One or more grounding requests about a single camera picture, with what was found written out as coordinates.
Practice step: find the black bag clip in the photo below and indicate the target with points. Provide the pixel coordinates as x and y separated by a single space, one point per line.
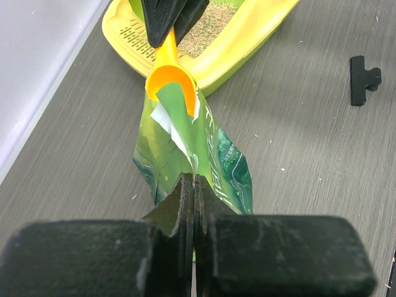
362 80

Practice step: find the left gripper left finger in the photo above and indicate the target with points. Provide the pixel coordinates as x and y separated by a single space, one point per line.
147 257

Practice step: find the yellow green litter box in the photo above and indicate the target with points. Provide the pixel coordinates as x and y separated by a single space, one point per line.
225 37

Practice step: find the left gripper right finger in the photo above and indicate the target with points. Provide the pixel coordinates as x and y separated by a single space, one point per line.
275 255

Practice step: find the green cat litter bag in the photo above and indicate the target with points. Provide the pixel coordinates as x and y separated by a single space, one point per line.
171 142

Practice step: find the yellow plastic scoop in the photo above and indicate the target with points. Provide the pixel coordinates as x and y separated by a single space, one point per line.
167 69

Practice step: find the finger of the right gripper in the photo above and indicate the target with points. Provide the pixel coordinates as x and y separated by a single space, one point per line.
159 18
188 17

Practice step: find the clean litter pellets in box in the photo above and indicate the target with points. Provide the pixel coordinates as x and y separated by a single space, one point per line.
215 18

